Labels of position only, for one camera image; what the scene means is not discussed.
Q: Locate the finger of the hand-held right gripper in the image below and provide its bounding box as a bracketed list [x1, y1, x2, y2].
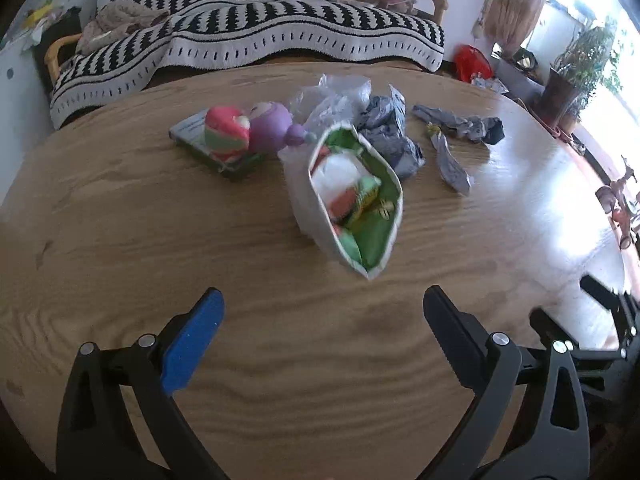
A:
[579, 274, 640, 356]
[528, 308, 628, 362]

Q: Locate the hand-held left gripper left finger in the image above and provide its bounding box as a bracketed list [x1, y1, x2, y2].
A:
[56, 287, 231, 480]

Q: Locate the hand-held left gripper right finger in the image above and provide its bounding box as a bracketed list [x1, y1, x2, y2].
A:
[423, 285, 592, 480]

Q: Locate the silver grey wrapper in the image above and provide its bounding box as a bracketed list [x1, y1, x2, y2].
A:
[426, 122, 474, 196]

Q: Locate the red snack wrapper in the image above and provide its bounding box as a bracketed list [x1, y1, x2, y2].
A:
[324, 187, 358, 223]

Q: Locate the white paper bag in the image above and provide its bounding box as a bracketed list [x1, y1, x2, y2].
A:
[278, 124, 404, 281]

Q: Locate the pink green striped ball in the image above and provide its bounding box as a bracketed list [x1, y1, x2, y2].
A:
[204, 105, 251, 163]

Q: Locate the green box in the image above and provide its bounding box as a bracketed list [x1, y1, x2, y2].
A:
[169, 109, 268, 179]

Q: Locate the dark grey wrapper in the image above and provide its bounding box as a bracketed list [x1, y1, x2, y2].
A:
[412, 104, 506, 146]

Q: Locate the grey plastic bag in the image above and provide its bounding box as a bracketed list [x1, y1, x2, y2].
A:
[356, 85, 427, 180]

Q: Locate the purple gourd toy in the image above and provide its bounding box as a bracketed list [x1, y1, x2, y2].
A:
[248, 101, 317, 155]

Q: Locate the clear plastic bag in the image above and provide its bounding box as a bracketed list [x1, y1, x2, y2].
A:
[287, 74, 373, 133]

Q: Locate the red toy tricycle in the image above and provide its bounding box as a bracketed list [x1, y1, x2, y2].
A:
[595, 155, 640, 251]

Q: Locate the potted plant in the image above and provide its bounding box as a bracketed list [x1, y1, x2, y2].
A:
[537, 20, 621, 133]

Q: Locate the crumpled white packaging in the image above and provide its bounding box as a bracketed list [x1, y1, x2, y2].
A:
[472, 74, 511, 96]

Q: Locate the red plastic bag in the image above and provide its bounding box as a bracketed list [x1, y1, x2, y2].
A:
[454, 44, 493, 85]

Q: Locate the brown patterned curtain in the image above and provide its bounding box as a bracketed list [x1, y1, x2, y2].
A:
[487, 0, 556, 58]

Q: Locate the white cabinet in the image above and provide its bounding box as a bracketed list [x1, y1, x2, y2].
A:
[0, 35, 56, 196]

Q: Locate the black white striped blanket sofa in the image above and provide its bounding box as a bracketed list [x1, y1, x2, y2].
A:
[50, 0, 446, 131]

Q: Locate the beige plush toy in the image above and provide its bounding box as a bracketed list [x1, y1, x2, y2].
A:
[75, 0, 171, 56]

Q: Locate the black bag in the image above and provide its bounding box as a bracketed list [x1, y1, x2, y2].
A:
[32, 7, 83, 86]

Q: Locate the yellow toy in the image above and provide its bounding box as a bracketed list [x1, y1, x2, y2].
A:
[22, 2, 56, 28]

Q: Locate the small dark frame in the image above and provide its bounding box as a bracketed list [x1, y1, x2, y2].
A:
[512, 47, 540, 71]

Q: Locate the hanging wall ornament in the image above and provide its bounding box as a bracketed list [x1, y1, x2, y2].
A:
[475, 0, 493, 38]

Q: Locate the wooden frame sofa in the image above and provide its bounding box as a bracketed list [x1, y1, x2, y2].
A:
[44, 0, 449, 126]

